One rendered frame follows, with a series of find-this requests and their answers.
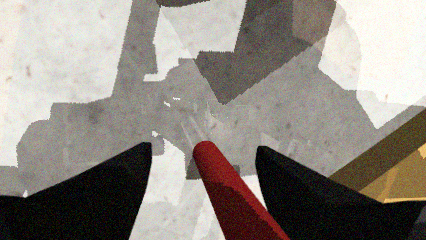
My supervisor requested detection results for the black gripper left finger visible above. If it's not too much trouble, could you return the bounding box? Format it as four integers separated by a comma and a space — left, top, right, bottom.
0, 142, 152, 240

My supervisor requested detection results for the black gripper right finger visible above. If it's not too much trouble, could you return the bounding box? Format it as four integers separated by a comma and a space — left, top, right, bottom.
255, 146, 426, 240

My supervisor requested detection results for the red peg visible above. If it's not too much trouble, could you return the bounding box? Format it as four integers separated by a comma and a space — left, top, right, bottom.
193, 141, 290, 240

